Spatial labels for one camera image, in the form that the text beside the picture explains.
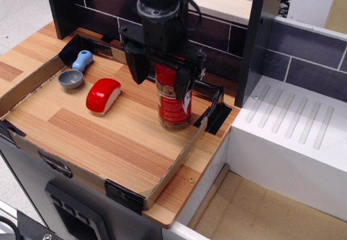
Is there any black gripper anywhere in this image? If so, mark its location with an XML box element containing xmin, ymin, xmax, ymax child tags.
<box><xmin>119</xmin><ymin>16</ymin><xmax>206</xmax><ymax>101</ymax></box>

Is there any red-lidded basil spice bottle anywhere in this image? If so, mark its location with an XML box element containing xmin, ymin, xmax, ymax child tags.
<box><xmin>154</xmin><ymin>63</ymin><xmax>192</xmax><ymax>132</ymax></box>

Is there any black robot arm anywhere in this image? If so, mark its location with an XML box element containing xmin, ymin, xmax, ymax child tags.
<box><xmin>119</xmin><ymin>0</ymin><xmax>207</xmax><ymax>100</ymax></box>

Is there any cardboard fence with black tape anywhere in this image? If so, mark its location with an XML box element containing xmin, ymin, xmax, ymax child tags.
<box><xmin>1</xmin><ymin>33</ymin><xmax>236</xmax><ymax>224</ymax></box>

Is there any red and white toy sushi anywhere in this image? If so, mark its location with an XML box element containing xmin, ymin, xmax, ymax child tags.
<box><xmin>86</xmin><ymin>78</ymin><xmax>121</xmax><ymax>114</ymax></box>

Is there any light wooden upper shelf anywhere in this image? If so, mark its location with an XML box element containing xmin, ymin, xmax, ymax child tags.
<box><xmin>193</xmin><ymin>0</ymin><xmax>252</xmax><ymax>26</ymax></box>

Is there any grey and blue measuring spoon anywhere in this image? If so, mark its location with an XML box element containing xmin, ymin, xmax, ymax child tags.
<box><xmin>58</xmin><ymin>50</ymin><xmax>93</xmax><ymax>89</ymax></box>

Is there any white toy sink drainboard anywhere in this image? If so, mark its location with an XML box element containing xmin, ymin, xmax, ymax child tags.
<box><xmin>227</xmin><ymin>76</ymin><xmax>346</xmax><ymax>220</ymax></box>

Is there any grey oven control panel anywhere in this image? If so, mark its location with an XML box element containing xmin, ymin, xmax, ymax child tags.
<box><xmin>44</xmin><ymin>183</ymin><xmax>110</xmax><ymax>239</ymax></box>

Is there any dark grey vertical post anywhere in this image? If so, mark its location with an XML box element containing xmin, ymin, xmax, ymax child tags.
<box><xmin>235</xmin><ymin>0</ymin><xmax>281</xmax><ymax>108</ymax></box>

